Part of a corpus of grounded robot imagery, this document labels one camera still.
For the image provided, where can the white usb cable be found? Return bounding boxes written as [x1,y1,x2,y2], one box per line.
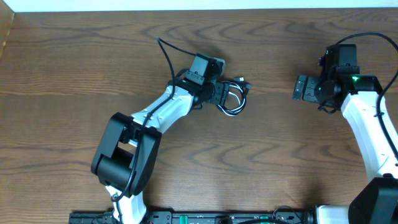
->
[221,85,244,116]

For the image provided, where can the black usb cable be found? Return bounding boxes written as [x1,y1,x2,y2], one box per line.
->
[216,76,252,117]

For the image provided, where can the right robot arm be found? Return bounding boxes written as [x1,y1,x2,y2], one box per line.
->
[292,44,397,223]

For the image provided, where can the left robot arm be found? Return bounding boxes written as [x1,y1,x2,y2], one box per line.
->
[91,78,229,223]

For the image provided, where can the cardboard panel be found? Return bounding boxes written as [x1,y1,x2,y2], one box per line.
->
[0,0,15,56]

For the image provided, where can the left camera black cable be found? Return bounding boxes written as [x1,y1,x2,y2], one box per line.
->
[111,37,197,224]

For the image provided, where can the camera black cable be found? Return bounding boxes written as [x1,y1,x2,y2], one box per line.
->
[334,32,398,162]
[111,37,197,224]

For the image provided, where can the right camera black cable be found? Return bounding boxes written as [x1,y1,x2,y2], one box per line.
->
[334,32,398,162]

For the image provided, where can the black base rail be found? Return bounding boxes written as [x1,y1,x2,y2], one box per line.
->
[68,210,317,224]

